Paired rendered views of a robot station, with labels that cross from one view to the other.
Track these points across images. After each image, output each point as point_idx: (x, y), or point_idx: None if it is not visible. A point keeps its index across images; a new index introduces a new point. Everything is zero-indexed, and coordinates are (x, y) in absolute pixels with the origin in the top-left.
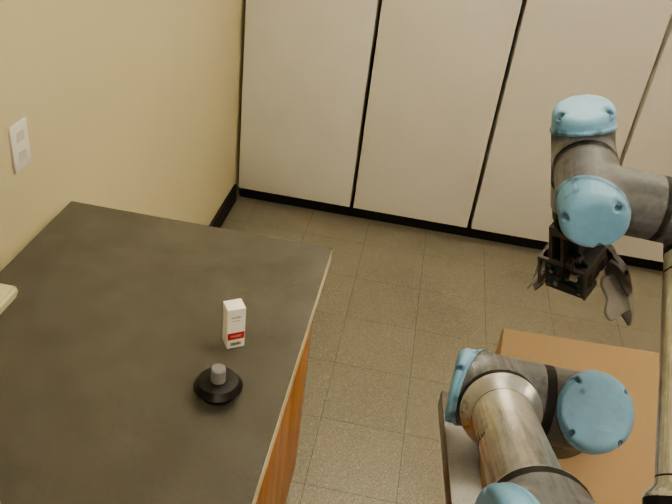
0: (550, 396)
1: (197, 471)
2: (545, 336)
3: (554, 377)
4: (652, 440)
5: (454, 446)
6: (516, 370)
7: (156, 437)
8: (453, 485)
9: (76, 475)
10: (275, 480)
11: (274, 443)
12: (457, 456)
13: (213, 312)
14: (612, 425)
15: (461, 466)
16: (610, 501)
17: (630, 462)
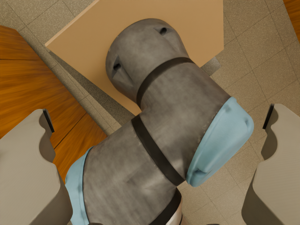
0: (178, 183)
1: None
2: (89, 11)
3: (171, 170)
4: (217, 8)
5: (95, 91)
6: (140, 218)
7: None
8: (116, 117)
9: None
10: (27, 85)
11: (11, 106)
12: (102, 97)
13: None
14: (237, 149)
15: (109, 101)
16: (197, 63)
17: (204, 35)
